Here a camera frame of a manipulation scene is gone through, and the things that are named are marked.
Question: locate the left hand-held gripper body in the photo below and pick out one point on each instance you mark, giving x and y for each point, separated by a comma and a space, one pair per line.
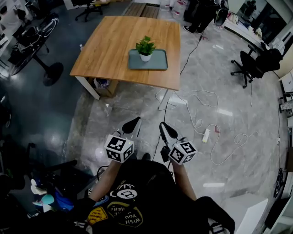
119, 146

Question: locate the white box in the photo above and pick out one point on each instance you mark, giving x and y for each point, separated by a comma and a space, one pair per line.
245, 210

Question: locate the black office chair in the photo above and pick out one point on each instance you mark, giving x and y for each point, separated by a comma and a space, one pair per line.
254, 64
88, 8

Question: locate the person's black shoe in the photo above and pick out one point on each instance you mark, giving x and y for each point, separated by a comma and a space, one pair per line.
146, 156

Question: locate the wooden slatted bench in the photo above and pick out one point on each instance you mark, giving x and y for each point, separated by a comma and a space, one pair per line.
142, 10

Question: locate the wooden table white legs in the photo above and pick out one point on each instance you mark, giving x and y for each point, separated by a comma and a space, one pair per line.
110, 45

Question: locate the blue and white toy pile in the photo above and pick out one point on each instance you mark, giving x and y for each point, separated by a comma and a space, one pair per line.
43, 196

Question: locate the cardboard box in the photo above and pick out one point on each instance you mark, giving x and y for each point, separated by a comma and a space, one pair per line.
103, 88

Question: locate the person's left forearm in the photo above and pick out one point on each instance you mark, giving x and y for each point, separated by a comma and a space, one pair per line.
105, 180

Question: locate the green potted flower white pot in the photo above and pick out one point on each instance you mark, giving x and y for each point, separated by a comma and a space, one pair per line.
145, 49

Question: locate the person's right forearm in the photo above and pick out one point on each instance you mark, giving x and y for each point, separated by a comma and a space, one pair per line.
183, 180

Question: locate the clear water jug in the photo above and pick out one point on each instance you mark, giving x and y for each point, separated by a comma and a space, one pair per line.
164, 5
179, 9

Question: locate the small clear bottle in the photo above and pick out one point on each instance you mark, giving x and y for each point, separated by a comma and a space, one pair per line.
81, 47

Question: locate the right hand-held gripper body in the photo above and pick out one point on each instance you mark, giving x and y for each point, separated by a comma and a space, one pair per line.
182, 152

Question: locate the white power strip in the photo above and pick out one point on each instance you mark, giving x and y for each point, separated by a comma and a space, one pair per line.
206, 135

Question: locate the grey-green rectangular tray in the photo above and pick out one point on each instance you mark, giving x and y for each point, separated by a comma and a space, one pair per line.
158, 61

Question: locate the person's black printed shirt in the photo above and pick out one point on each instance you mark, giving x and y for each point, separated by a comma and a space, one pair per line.
142, 196

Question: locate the black round pedestal table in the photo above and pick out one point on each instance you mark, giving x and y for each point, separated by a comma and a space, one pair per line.
51, 73

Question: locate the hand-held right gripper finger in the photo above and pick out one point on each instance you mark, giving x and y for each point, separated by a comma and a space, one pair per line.
171, 133
163, 133

